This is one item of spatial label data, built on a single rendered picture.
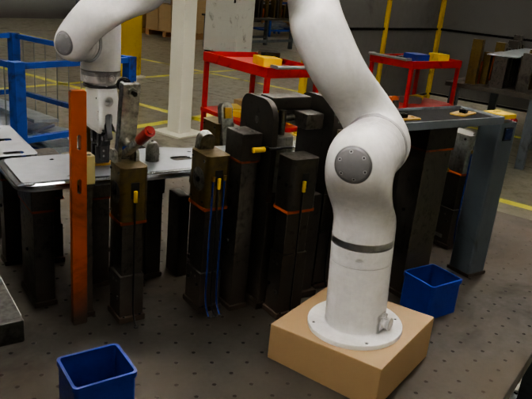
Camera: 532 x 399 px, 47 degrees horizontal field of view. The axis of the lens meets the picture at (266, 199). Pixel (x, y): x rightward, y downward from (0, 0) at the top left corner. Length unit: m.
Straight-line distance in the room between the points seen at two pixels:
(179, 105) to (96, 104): 4.47
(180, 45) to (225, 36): 6.41
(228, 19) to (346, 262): 11.04
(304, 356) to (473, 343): 0.44
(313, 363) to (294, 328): 0.08
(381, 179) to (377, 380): 0.37
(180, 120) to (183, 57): 0.58
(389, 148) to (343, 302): 0.32
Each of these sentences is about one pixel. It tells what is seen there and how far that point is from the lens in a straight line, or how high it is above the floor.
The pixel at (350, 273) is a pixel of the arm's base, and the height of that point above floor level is 0.93.
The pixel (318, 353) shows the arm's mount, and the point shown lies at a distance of 1.22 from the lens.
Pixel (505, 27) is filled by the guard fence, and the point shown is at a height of 1.17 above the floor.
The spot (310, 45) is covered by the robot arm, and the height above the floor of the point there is 1.33.
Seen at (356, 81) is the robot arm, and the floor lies 1.27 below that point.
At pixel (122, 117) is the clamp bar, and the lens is 1.26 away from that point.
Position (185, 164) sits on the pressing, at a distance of 1.48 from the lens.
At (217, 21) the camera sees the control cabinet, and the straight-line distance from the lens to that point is 12.26.
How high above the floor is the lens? 1.42
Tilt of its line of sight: 19 degrees down
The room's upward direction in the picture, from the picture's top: 6 degrees clockwise
